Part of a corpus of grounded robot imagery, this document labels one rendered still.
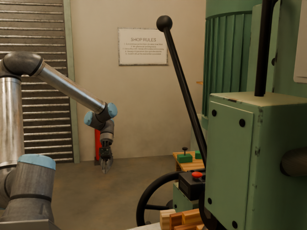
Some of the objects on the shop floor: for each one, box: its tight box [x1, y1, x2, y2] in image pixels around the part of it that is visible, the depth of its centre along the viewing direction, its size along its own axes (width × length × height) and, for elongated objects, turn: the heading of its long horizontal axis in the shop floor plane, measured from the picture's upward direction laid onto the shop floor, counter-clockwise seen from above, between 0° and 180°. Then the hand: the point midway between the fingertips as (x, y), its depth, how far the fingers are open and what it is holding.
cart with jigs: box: [173, 147, 205, 183], centre depth 216 cm, size 66×57×64 cm
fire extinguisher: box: [94, 129, 107, 166], centre depth 343 cm, size 18×19×60 cm
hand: (105, 172), depth 167 cm, fingers closed
